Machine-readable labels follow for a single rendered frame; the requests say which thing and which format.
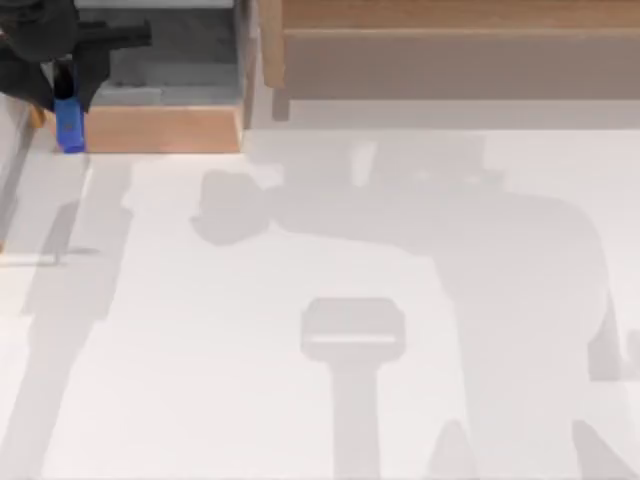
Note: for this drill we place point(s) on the wooden cupboard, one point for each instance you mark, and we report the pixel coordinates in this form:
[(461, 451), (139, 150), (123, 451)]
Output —
[(450, 60)]

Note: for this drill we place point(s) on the drawer with grey pierced inside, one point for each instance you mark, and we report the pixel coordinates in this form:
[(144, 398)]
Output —
[(175, 65)]

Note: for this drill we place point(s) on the pale wooden drawer front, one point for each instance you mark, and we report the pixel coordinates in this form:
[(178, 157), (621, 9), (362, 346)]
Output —
[(165, 129)]

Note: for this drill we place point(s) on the blue stapler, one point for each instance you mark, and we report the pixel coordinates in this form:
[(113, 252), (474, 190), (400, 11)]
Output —
[(70, 125)]

